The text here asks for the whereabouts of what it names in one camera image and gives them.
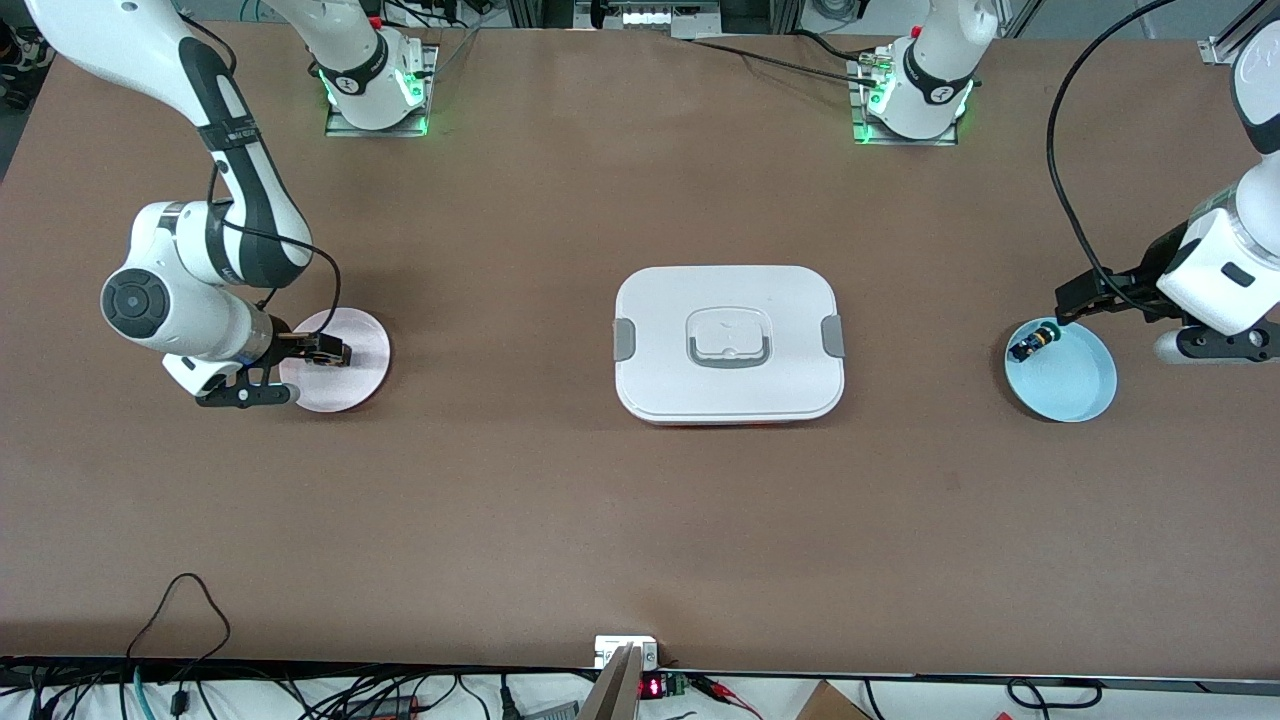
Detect metal base plate right arm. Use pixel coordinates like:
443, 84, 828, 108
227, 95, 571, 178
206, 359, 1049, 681
324, 42, 441, 138

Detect metal base plate left arm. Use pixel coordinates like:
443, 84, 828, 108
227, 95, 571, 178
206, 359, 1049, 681
848, 55, 961, 147

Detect white lidded box grey latches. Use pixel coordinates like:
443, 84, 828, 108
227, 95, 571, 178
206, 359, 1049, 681
612, 265, 847, 428

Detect round pink plate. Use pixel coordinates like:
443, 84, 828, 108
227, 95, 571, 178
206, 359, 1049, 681
279, 307, 392, 414

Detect round light blue plate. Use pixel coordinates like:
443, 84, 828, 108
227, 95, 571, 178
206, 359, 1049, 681
1004, 317, 1118, 424

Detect black power adapter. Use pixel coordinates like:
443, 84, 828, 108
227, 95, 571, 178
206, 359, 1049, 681
345, 695, 431, 720

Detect white mounting block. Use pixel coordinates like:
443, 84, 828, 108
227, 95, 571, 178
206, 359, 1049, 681
594, 635, 659, 669

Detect brown cardboard piece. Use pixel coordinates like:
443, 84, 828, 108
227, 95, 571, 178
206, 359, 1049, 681
795, 680, 871, 720

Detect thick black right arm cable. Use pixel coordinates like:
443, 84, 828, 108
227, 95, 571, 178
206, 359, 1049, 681
208, 165, 343, 339

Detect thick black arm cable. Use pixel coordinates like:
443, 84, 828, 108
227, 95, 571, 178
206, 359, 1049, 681
1045, 0, 1211, 321
208, 165, 343, 339

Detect blue switch with green button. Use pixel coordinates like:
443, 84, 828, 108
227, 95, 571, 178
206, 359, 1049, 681
1008, 322, 1063, 363

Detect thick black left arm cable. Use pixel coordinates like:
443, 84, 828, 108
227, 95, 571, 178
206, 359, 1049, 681
1045, 0, 1211, 321

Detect thin black looped cable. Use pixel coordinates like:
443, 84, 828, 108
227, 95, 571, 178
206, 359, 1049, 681
125, 573, 233, 666

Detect aluminium frame corner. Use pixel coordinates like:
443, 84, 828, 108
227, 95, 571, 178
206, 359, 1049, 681
1198, 0, 1280, 66

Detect black cable to left base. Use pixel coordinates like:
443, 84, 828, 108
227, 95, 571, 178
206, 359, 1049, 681
690, 30, 891, 89

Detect black coiled cable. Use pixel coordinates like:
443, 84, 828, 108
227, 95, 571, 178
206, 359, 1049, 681
1005, 678, 1104, 711

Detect aluminium camera post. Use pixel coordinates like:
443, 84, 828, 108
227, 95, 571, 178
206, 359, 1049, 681
578, 643, 643, 720

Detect red wires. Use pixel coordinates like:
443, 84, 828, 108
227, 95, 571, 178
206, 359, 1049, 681
690, 675, 763, 719

